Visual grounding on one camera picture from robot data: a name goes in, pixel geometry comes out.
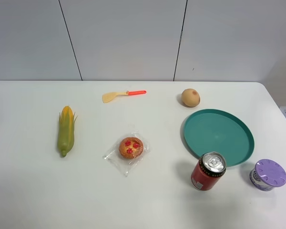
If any tan round pear fruit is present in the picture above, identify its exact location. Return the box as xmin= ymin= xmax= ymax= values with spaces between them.
xmin=181 ymin=88 xmax=201 ymax=107

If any wrapped fruit tart pastry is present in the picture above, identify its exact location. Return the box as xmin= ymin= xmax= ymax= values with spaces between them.
xmin=103 ymin=130 xmax=151 ymax=177

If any teal round plate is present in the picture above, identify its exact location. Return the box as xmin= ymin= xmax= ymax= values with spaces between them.
xmin=182 ymin=109 xmax=255 ymax=167

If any toy corn cob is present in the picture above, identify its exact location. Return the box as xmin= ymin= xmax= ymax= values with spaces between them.
xmin=57 ymin=106 xmax=77 ymax=157

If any red soda can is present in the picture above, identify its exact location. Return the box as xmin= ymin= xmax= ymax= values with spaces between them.
xmin=191 ymin=152 xmax=226 ymax=191

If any purple lidded round container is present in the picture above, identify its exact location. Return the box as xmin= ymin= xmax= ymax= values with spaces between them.
xmin=249 ymin=159 xmax=286 ymax=191

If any wooden spatula red handle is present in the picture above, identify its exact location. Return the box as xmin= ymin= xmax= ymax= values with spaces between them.
xmin=102 ymin=90 xmax=147 ymax=103

